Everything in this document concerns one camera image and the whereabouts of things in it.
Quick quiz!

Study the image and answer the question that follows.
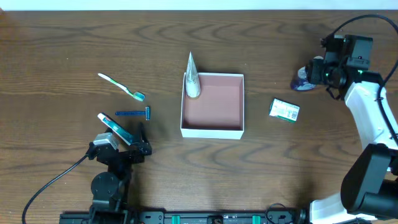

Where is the blue foam soap pump bottle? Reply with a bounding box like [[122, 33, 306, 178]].
[[290, 64, 316, 91]]

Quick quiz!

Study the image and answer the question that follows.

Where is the green white soap bar pack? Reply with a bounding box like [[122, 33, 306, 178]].
[[269, 98, 300, 123]]

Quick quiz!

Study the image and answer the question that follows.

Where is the white cosmetic tube gold cap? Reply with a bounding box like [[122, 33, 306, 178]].
[[185, 52, 201, 98]]

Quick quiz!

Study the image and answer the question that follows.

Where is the white box with pink interior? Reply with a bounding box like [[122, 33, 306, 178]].
[[180, 72, 245, 140]]

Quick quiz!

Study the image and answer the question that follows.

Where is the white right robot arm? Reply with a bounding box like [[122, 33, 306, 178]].
[[305, 58, 397, 223]]

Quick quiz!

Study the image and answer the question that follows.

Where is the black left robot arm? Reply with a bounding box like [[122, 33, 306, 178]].
[[86, 123, 152, 224]]

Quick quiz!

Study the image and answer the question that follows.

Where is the blue disposable razor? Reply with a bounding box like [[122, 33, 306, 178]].
[[115, 106, 150, 121]]

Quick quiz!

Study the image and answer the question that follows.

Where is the teal toothpaste tube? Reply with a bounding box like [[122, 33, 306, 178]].
[[97, 113, 134, 146]]

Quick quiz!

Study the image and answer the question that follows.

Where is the green white toothbrush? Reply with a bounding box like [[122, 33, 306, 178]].
[[98, 73, 145, 102]]

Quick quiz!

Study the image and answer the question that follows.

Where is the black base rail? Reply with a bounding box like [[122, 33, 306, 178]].
[[59, 209, 309, 224]]

